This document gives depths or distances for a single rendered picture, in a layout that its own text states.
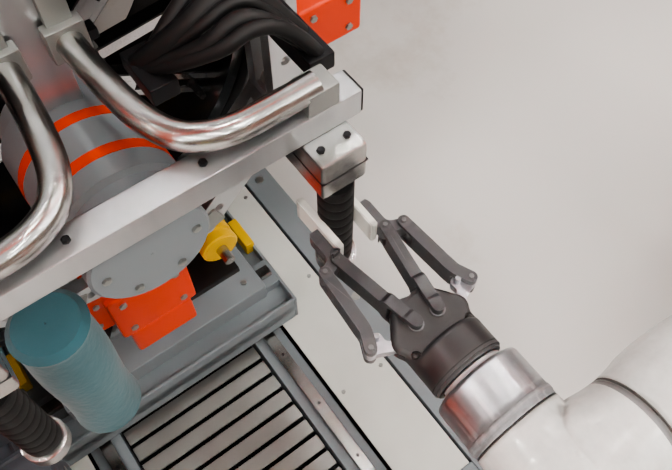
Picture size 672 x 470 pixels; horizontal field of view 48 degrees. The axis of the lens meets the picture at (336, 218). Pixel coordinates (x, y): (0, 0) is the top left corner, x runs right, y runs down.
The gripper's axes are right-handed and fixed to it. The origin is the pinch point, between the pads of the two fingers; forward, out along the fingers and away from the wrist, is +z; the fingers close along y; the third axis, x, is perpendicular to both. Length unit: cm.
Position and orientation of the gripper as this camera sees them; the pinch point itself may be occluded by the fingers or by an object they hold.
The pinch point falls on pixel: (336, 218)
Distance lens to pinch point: 75.5
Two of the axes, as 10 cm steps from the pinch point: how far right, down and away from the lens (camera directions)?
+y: 8.0, -5.1, 3.1
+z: -5.9, -6.9, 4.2
